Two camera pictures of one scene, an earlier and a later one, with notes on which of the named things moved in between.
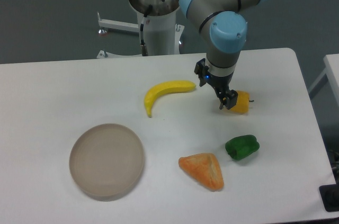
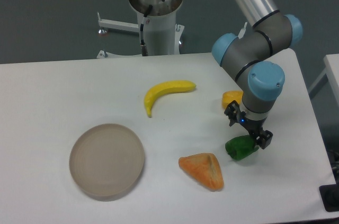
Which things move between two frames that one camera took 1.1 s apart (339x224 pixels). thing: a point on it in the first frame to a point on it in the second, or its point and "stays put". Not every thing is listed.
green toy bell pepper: x=241 y=146 stays put
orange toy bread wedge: x=204 y=167 stays put
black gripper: x=219 y=84 to x=234 y=114
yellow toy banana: x=171 y=86 stays put
